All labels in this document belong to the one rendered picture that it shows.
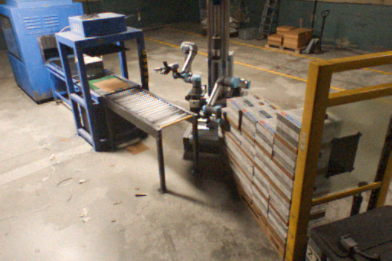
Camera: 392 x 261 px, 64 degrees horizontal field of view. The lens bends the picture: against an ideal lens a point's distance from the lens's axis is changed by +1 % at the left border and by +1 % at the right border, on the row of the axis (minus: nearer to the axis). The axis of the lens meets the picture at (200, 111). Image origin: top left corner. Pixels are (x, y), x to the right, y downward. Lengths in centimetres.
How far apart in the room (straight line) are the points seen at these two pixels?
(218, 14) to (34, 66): 374
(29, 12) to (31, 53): 70
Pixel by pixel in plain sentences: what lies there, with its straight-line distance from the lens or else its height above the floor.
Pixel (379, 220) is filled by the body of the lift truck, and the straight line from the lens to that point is 245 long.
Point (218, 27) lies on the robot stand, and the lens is 399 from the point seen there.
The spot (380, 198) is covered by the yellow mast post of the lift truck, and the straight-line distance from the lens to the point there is 265.
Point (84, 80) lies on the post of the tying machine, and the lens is 423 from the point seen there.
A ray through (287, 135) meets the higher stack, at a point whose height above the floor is 117.
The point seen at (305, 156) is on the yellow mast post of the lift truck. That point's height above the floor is 130.
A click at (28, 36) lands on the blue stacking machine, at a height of 128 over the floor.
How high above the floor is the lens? 232
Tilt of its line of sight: 25 degrees down
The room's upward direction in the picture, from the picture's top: 2 degrees counter-clockwise
